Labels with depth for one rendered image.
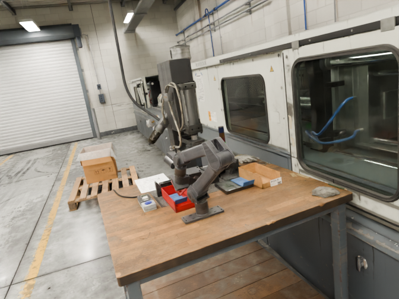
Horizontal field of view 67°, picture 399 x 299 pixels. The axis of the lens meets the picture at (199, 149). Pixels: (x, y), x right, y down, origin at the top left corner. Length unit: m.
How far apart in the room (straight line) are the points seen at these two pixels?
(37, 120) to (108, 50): 3.21
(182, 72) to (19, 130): 9.59
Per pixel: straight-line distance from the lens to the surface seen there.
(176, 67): 1.80
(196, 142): 1.74
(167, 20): 11.42
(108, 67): 10.91
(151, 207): 1.63
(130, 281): 1.21
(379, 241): 1.66
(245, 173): 1.81
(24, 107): 11.04
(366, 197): 1.61
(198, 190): 1.38
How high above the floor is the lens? 1.54
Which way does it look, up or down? 14 degrees down
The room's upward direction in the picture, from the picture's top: 9 degrees counter-clockwise
